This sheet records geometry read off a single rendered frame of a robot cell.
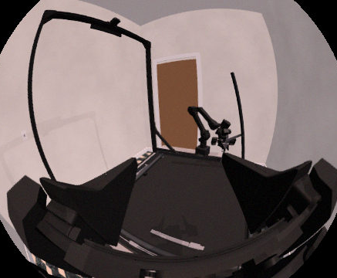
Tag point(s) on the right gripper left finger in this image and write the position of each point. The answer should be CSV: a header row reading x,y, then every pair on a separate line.
x,y
102,201

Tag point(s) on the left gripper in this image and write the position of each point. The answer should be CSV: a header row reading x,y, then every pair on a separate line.
x,y
221,141

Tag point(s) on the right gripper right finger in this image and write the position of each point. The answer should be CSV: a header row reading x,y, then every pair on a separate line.
x,y
260,190

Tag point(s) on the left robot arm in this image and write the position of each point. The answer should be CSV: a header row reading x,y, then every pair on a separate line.
x,y
205,134

